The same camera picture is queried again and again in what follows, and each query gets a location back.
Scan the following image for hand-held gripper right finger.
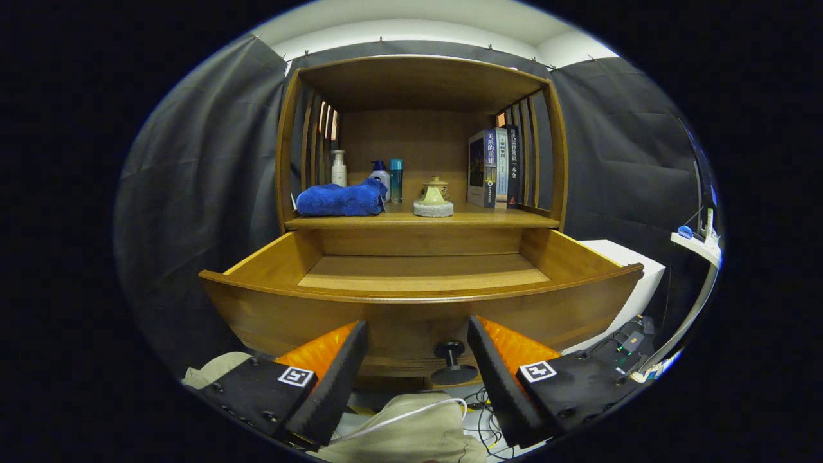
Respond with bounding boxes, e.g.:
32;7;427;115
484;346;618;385
467;315;644;449

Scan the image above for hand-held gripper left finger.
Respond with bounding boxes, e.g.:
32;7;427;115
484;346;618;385
193;320;370;452

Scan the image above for wooden drawer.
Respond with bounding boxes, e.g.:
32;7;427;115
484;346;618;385
198;228;645;386

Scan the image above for wooden countertop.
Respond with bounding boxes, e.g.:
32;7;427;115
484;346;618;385
284;196;561;230

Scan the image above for white box cabinet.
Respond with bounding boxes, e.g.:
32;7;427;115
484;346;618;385
559;239;667;356

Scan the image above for wooden cabinet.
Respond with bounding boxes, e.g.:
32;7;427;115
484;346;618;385
275;55;570;233

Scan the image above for person's beige trousers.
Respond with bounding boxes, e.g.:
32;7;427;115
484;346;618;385
182;350;489;463

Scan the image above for black electronics box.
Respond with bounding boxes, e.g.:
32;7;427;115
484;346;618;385
604;315;656;370

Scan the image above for blue towel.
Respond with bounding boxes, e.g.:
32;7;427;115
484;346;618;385
296;178;389;217

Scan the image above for beige lidded tea cup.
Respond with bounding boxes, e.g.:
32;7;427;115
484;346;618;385
421;176;450;206

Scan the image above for blue spine book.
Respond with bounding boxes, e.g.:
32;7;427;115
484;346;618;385
467;129;498;209

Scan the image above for black spine book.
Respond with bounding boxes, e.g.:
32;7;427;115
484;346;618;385
505;124;521;208

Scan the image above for white side desk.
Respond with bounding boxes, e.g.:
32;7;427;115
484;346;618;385
649;231;722;374

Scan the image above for dark monitor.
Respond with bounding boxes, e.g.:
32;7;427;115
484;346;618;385
682;122;718;226

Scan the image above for white cable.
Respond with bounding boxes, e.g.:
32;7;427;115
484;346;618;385
334;397;468;444

